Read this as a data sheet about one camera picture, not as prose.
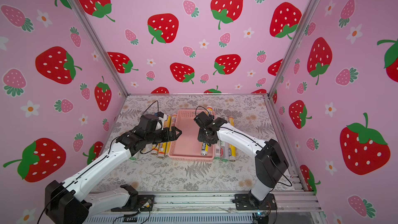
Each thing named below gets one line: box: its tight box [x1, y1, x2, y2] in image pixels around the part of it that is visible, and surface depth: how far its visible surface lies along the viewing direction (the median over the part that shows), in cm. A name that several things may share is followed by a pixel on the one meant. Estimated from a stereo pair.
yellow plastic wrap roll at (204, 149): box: [200, 142, 209, 157], surface depth 80 cm
